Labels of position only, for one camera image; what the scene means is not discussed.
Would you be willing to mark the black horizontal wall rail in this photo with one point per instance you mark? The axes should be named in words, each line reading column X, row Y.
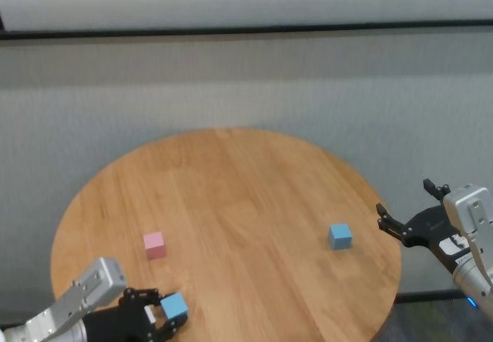
column 246, row 29

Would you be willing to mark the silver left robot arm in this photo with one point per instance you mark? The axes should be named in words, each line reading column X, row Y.
column 46, row 332

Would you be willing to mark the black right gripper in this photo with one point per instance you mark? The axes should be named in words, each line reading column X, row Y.
column 431, row 228

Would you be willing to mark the blue building block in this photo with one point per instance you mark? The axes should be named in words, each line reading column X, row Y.
column 174, row 306
column 339, row 237

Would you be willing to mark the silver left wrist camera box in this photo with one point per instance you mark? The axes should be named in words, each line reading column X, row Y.
column 92, row 284

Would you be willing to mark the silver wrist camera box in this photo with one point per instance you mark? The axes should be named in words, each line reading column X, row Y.
column 470, row 207
column 92, row 284

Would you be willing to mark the pink building block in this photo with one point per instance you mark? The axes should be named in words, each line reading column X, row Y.
column 155, row 246

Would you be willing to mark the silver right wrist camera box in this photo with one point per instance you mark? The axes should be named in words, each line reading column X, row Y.
column 470, row 207

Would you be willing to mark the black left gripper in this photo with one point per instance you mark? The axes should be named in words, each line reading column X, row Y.
column 115, row 322

